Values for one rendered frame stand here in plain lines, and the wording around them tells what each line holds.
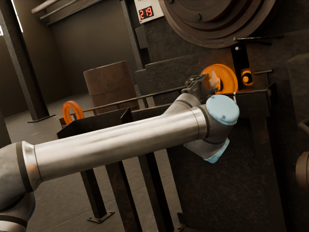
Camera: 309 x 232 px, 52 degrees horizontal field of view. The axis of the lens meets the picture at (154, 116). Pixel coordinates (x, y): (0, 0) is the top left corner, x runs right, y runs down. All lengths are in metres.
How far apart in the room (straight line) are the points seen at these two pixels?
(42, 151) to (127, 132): 0.19
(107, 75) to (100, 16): 6.89
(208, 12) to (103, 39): 9.67
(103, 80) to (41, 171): 3.18
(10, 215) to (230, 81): 0.82
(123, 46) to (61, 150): 9.39
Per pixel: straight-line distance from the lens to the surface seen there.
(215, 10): 1.06
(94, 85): 3.94
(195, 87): 1.08
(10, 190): 0.75
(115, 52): 10.40
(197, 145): 0.94
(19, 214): 0.85
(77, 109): 1.88
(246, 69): 1.28
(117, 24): 10.11
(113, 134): 0.75
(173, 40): 1.45
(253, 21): 1.10
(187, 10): 1.11
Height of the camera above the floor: 0.94
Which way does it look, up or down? 12 degrees down
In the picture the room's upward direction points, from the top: 15 degrees counter-clockwise
